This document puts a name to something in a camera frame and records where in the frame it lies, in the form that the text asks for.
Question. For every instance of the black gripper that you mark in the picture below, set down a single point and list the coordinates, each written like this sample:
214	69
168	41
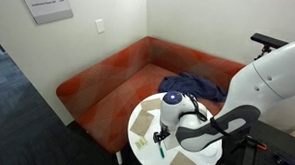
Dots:
164	130

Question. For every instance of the green marker pen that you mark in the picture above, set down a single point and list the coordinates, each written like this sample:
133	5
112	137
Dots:
161	150

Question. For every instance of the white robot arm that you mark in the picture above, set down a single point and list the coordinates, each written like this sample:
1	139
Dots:
274	78

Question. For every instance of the yellow-green packet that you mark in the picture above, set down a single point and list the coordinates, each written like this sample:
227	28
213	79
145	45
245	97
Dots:
141	143

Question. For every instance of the white round table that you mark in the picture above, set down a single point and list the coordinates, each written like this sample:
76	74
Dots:
151	156

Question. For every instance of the orange patterned sofa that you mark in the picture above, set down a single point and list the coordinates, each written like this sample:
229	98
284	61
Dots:
120	88

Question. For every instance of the dark blue cloth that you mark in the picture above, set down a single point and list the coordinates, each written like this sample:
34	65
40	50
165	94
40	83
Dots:
194	84

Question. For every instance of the white light switch plate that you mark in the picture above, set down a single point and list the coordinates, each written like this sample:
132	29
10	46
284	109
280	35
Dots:
100	26

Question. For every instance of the black stereo camera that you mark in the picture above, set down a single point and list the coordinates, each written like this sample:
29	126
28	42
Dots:
267	40

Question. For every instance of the grey wall sign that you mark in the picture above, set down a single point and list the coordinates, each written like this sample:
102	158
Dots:
46	3

